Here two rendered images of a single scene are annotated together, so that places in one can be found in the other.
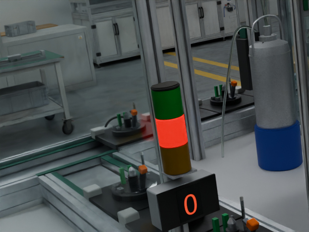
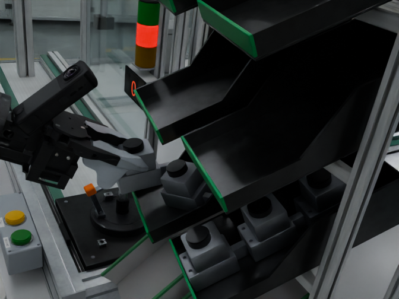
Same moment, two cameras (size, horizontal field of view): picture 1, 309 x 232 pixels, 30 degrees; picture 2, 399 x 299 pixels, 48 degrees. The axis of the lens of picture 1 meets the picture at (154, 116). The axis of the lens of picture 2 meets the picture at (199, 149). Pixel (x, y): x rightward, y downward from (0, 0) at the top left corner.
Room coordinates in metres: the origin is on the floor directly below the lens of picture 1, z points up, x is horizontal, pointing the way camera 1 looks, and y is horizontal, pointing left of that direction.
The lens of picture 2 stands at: (1.00, -1.08, 1.62)
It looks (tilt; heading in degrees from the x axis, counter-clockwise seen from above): 28 degrees down; 84
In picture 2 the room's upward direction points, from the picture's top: 8 degrees clockwise
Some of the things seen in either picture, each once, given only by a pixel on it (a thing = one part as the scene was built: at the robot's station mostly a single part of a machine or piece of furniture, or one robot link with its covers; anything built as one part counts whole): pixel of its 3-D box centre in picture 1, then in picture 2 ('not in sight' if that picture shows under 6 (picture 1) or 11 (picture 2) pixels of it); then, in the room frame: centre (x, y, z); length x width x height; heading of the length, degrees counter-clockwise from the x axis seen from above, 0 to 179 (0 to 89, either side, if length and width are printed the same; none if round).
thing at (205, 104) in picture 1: (224, 92); not in sight; (2.48, -0.32, 1.01); 0.24 x 0.24 x 0.13; 27
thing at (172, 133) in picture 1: (171, 129); (147, 34); (0.96, -0.03, 1.33); 0.05 x 0.05 x 0.05
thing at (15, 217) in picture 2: not in sight; (15, 218); (0.71, -0.27, 0.96); 0.04 x 0.04 x 0.02
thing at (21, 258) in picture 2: not in sight; (15, 229); (0.71, -0.27, 0.93); 0.21 x 0.07 x 0.06; 117
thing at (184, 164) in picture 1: (175, 156); (145, 54); (0.96, -0.03, 1.28); 0.05 x 0.05 x 0.05
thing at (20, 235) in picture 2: not in sight; (21, 238); (0.74, -0.33, 0.96); 0.04 x 0.04 x 0.02
